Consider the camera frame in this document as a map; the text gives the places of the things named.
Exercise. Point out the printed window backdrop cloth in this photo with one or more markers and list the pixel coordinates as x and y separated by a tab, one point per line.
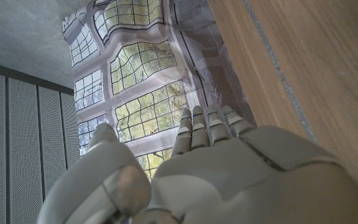
141	71

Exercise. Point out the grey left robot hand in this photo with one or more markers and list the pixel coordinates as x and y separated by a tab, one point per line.
228	183

